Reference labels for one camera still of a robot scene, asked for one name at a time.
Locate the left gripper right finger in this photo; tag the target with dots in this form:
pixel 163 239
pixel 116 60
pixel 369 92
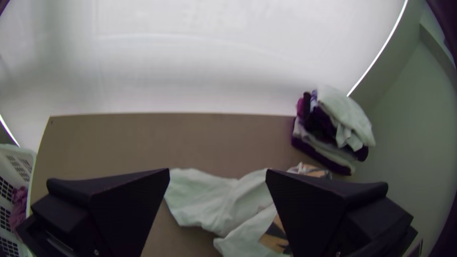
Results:
pixel 314 214

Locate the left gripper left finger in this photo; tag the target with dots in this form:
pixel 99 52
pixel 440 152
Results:
pixel 118 214

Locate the white t-shirt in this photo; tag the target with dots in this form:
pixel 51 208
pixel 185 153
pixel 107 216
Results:
pixel 214 203

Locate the mauve garment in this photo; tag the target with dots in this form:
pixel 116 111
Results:
pixel 19 207

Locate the pile of folded clothes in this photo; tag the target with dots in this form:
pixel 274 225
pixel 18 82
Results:
pixel 342 117

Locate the white laundry basket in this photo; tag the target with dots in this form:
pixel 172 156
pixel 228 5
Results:
pixel 14 160

